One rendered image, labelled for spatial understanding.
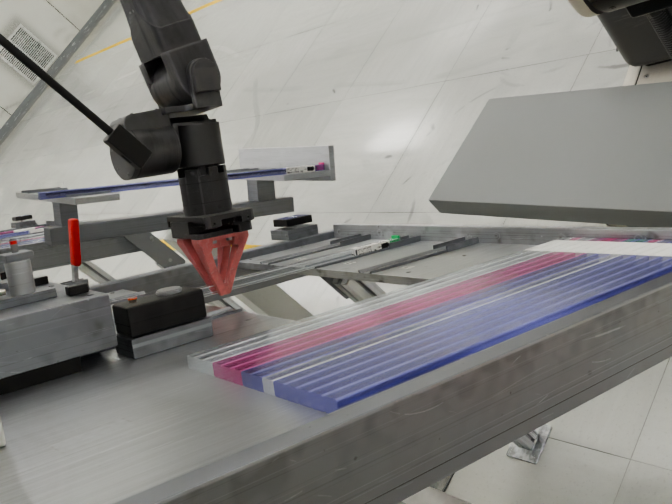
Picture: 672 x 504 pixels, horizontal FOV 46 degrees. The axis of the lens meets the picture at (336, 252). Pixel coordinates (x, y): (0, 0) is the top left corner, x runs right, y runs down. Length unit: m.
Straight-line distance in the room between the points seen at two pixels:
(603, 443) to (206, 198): 1.06
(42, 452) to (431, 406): 0.24
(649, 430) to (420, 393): 1.22
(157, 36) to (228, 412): 0.50
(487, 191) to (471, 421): 0.84
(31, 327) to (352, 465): 0.33
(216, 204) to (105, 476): 0.50
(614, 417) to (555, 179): 0.63
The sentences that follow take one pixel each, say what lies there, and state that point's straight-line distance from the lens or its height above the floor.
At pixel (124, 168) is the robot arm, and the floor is 1.13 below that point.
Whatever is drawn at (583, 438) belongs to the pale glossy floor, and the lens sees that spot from 1.73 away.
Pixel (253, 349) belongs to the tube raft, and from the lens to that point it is 0.63.
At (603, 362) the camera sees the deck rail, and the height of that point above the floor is 0.89.
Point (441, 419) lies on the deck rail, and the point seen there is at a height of 1.02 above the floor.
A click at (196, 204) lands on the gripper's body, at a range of 0.92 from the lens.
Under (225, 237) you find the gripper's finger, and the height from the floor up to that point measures 0.99.
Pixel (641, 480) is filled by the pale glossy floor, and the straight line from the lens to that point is 1.64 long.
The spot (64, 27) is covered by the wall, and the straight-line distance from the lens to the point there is 9.14.
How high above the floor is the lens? 1.37
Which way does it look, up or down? 31 degrees down
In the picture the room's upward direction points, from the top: 47 degrees counter-clockwise
